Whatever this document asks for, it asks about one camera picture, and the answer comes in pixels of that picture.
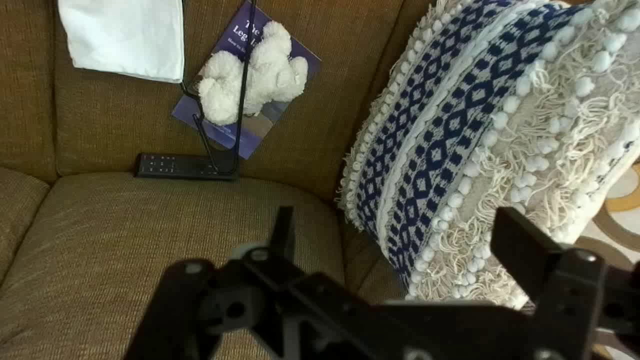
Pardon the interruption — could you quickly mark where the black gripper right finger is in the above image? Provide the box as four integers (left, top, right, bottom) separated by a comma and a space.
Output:
490, 207, 640, 360

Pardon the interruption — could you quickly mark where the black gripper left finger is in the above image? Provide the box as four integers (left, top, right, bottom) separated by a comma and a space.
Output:
122, 203, 348, 360

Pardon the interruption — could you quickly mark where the white towel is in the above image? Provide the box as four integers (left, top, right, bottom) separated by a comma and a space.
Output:
57, 0, 185, 84

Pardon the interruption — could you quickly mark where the brown fabric sofa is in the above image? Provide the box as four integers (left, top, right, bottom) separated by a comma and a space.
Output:
0, 0, 431, 360

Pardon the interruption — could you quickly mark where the black remote control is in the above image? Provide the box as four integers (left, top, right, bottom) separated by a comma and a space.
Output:
134, 152, 236, 179

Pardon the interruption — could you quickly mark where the blue white tasselled pillow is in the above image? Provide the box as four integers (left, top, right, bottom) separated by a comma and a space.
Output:
339, 0, 640, 308

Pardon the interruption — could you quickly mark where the white fluffy plush toy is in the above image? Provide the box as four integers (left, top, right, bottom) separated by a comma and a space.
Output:
197, 19, 309, 126

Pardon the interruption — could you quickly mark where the black cable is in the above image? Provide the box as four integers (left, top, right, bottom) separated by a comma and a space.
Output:
178, 0, 259, 176

